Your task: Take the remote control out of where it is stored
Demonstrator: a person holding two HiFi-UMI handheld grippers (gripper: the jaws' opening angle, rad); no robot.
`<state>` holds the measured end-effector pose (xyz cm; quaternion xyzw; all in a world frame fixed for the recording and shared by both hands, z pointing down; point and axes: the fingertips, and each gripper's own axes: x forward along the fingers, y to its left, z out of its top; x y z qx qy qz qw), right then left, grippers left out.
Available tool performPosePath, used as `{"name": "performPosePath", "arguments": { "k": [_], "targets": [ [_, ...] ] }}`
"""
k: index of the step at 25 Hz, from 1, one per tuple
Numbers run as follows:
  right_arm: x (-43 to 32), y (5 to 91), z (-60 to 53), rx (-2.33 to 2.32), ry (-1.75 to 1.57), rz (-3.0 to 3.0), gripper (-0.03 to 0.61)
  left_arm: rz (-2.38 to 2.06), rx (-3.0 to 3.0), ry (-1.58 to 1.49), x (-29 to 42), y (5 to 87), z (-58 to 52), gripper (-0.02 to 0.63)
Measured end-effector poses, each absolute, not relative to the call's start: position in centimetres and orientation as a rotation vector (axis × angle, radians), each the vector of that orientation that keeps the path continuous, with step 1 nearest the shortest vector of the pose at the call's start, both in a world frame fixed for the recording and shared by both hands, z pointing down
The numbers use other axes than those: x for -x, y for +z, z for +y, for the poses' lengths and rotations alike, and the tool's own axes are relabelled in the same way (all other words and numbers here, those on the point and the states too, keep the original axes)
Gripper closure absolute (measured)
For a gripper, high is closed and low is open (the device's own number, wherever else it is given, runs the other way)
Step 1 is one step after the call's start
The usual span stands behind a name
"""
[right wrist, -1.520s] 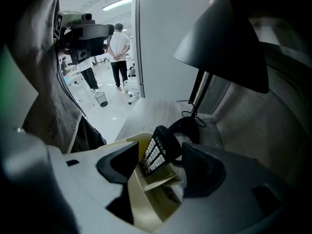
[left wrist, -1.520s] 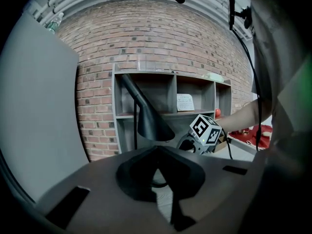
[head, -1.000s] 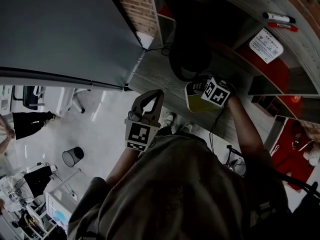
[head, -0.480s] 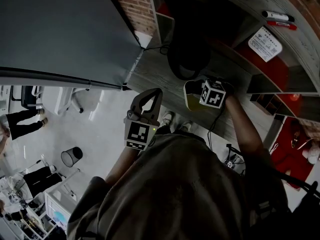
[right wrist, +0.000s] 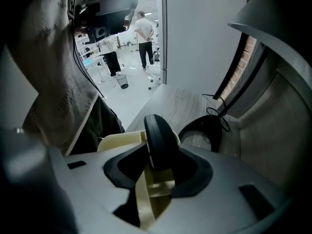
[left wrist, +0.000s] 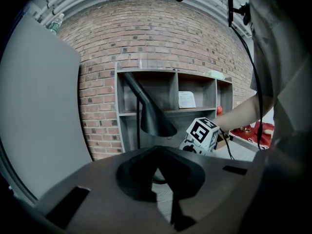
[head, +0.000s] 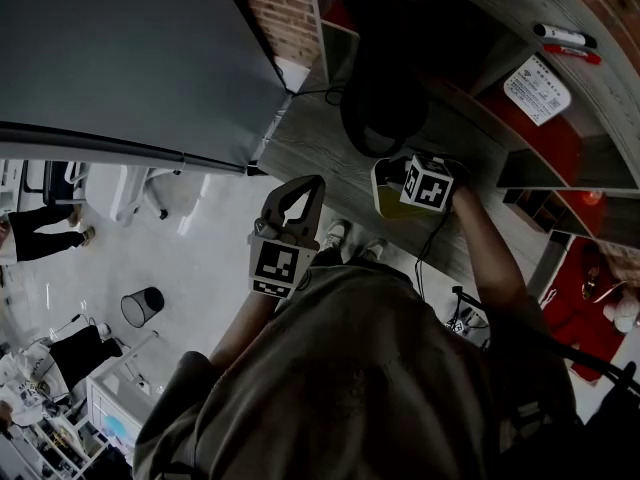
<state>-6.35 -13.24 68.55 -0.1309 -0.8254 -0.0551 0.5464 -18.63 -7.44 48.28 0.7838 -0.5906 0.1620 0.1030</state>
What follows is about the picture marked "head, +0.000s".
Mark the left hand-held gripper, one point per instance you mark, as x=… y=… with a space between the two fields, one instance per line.
x=272 y=265

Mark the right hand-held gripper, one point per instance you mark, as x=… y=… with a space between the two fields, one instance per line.
x=425 y=188

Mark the cream desk organizer box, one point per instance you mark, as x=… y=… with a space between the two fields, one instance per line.
x=387 y=205

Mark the person's left forearm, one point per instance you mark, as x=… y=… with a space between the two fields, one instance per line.
x=245 y=328

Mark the person's right forearm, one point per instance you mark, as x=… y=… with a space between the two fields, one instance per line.
x=490 y=253

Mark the person's left shoe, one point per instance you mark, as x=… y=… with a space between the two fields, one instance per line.
x=336 y=233

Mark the person's shoe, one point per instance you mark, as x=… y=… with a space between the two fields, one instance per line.
x=374 y=249
x=336 y=233

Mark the grey wooden desk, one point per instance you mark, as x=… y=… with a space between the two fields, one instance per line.
x=325 y=158

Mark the person's right shoe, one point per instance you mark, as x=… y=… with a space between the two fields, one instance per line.
x=374 y=249

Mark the black desk lamp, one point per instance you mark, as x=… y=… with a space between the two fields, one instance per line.
x=385 y=93

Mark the white notice card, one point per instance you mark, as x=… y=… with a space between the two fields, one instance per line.
x=537 y=90

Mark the red apple ornament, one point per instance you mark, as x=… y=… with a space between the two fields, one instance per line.
x=590 y=205

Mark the white office chair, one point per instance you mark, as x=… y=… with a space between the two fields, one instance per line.
x=125 y=193

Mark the person's torso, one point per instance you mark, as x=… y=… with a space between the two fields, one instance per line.
x=350 y=378

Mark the gold dish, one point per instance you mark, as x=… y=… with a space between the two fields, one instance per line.
x=590 y=283

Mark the red marker pen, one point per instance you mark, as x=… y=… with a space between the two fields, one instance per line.
x=572 y=53

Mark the black marker pen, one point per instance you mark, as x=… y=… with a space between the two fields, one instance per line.
x=565 y=35

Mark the grey wooden shelf unit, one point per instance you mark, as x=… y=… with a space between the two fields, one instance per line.
x=565 y=13

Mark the grey refrigerator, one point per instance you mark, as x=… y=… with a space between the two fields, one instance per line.
x=125 y=53

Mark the white globe lamp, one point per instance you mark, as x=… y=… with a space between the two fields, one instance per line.
x=625 y=313

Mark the black chair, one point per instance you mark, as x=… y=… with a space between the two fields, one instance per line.
x=60 y=183

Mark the white trolley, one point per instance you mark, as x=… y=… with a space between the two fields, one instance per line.
x=107 y=408

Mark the white wall socket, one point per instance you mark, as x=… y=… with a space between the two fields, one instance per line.
x=292 y=74

